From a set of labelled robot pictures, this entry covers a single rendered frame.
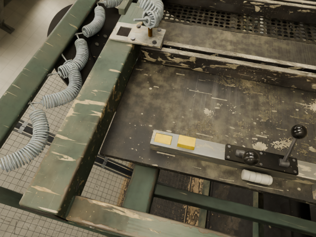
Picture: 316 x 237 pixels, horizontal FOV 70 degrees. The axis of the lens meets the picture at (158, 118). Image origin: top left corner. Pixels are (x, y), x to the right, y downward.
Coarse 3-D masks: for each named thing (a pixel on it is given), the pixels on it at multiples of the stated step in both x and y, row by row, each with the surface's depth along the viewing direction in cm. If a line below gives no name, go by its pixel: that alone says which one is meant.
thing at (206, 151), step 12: (156, 132) 69; (156, 144) 67; (204, 144) 67; (216, 144) 67; (192, 156) 67; (204, 156) 66; (216, 156) 65; (240, 168) 67; (252, 168) 65; (300, 168) 63; (312, 168) 63; (300, 180) 64; (312, 180) 62
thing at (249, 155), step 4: (236, 152) 64; (240, 152) 63; (244, 152) 63; (248, 152) 53; (252, 152) 53; (256, 152) 53; (236, 156) 64; (240, 156) 64; (244, 156) 54; (248, 156) 53; (252, 156) 52; (256, 156) 52; (244, 160) 54; (248, 160) 53; (252, 160) 52; (256, 160) 52; (248, 164) 53; (252, 164) 53; (256, 164) 53
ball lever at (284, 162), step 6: (294, 126) 58; (300, 126) 57; (294, 132) 57; (300, 132) 56; (306, 132) 56; (294, 138) 59; (300, 138) 57; (294, 144) 60; (288, 150) 61; (288, 156) 61; (282, 162) 62; (288, 162) 62
